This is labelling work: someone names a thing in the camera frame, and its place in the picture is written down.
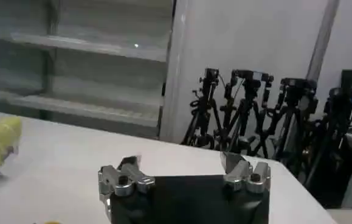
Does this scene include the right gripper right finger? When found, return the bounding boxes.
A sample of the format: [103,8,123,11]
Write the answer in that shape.
[219,151,272,195]

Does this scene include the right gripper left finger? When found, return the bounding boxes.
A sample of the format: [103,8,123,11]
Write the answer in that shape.
[97,155,156,220]

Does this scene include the empty white shelf unit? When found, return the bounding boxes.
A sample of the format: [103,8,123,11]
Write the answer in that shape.
[0,0,177,140]

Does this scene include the grey slanted pole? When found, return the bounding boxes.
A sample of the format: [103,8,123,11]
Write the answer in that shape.
[305,0,341,83]

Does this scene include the black camera tripod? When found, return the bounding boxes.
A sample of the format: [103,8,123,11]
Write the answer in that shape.
[302,86,352,191]
[181,67,226,150]
[220,69,275,158]
[271,77,320,173]

